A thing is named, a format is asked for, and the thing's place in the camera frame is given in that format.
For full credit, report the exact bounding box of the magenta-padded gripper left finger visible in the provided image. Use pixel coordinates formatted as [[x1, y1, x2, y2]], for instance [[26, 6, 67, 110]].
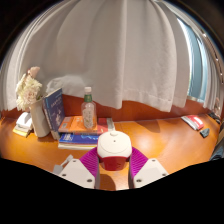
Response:
[[58, 147, 101, 190]]

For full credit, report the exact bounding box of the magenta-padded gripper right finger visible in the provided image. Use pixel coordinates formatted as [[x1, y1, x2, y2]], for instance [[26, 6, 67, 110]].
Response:
[[128, 146, 170, 189]]

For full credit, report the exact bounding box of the red and white charger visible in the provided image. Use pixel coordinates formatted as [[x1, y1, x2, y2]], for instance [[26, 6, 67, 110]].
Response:
[[96, 130, 133, 172]]

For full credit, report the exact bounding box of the grey standing book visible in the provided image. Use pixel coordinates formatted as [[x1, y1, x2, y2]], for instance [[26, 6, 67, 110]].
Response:
[[49, 129, 62, 141]]

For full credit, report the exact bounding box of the orange flat book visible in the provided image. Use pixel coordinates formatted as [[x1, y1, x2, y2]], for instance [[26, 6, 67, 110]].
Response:
[[58, 115, 101, 134]]

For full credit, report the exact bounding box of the red flat book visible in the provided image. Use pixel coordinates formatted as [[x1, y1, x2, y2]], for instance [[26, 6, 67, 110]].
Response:
[[95, 117, 116, 134]]

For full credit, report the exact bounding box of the clear bottle green cap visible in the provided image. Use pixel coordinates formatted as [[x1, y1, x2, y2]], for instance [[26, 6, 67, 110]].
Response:
[[80, 86, 98, 130]]

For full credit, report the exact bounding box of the white ceramic vase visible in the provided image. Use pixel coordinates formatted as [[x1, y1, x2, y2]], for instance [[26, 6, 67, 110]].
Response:
[[29, 98, 51, 138]]

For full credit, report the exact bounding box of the red booklet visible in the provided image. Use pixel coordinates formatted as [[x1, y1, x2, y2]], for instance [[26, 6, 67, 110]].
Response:
[[180, 114, 205, 132]]

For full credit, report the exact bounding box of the small dark object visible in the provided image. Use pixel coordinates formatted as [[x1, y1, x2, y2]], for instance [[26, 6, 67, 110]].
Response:
[[199, 127, 211, 139]]

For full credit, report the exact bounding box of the blue standing book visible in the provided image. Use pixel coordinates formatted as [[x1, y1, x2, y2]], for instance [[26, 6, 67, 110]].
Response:
[[42, 87, 66, 133]]

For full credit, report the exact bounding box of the yellow flat book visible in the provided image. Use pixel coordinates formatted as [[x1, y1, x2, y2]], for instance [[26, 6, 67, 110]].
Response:
[[12, 124, 32, 138]]

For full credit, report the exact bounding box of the dark bag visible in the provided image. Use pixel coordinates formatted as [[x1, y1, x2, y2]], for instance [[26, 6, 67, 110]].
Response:
[[209, 128, 224, 162]]

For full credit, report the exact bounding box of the glass window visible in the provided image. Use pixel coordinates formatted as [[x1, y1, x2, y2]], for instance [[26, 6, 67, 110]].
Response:
[[176, 18, 216, 103]]

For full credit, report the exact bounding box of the white curtain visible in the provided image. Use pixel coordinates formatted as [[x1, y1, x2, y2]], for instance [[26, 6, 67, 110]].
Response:
[[0, 0, 224, 113]]

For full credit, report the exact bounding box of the grey plug cable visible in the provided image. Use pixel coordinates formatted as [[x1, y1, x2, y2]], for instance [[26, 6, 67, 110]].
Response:
[[52, 154, 75, 175]]

